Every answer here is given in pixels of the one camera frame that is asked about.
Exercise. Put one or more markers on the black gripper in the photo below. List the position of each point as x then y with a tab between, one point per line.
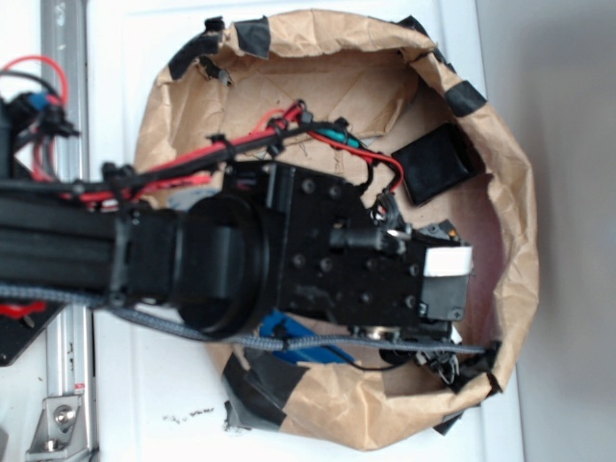
367	269

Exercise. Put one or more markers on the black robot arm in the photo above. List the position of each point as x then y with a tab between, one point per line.
283	259

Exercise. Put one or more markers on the blue plastic cylinder toy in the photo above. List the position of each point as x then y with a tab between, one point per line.
282	326

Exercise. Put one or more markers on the black square pouch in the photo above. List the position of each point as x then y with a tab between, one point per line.
434	163

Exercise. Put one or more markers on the brown paper bag tray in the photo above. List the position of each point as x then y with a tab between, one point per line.
396	90

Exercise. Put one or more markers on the silver corner bracket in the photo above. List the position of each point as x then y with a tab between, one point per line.
61	431

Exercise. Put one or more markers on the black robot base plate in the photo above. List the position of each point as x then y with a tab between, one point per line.
21	324

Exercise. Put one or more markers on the silver aluminium rail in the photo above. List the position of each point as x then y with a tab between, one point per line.
69	337

